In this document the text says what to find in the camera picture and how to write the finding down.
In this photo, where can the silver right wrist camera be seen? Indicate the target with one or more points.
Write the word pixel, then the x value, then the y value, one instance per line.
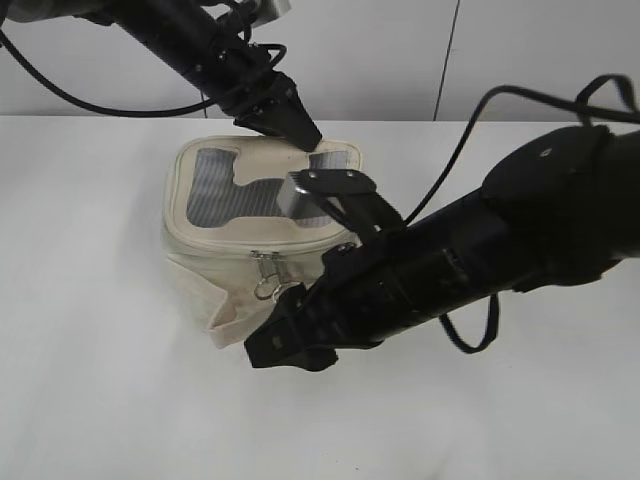
pixel 349 197

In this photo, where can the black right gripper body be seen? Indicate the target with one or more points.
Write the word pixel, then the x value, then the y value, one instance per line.
pixel 370 293

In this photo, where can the silver ring zipper pull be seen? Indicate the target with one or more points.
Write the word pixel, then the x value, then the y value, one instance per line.
pixel 274 279

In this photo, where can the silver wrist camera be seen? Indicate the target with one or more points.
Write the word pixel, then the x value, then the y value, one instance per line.
pixel 349 197
pixel 261 12

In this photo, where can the cream canvas zipper bag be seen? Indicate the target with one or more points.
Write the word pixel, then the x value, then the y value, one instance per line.
pixel 220 205

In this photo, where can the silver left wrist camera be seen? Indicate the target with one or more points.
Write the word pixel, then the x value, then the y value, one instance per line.
pixel 261 12

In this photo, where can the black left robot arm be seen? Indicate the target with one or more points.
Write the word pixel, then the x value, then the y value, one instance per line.
pixel 157 25

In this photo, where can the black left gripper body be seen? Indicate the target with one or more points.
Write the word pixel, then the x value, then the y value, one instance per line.
pixel 240 78

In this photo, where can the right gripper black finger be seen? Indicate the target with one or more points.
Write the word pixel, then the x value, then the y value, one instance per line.
pixel 279 345

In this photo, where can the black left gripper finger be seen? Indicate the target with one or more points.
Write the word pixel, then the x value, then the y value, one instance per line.
pixel 285 118

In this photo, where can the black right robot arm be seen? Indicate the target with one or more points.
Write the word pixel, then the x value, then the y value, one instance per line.
pixel 559 211

